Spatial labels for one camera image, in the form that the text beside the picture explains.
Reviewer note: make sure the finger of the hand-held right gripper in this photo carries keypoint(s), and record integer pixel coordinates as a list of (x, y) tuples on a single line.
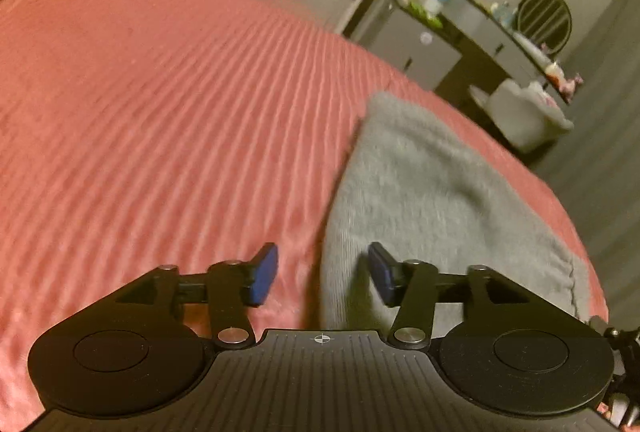
[(622, 362)]

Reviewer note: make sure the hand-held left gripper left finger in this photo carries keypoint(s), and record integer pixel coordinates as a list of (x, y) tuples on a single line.
[(262, 274)]

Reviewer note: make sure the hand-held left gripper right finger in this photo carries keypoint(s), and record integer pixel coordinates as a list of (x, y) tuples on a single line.
[(382, 274)]

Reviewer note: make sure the grey pants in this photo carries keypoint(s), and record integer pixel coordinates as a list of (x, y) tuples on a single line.
[(425, 192)]

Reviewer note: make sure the red ribbed bedspread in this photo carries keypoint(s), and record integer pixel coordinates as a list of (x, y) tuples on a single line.
[(150, 112)]

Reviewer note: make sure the white round stool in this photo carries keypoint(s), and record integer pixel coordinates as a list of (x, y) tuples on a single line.
[(520, 112)]

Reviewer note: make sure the grey cabinet with clutter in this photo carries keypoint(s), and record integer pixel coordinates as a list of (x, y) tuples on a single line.
[(450, 47)]

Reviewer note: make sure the round black mirror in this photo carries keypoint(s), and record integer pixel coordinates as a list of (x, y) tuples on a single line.
[(544, 19)]

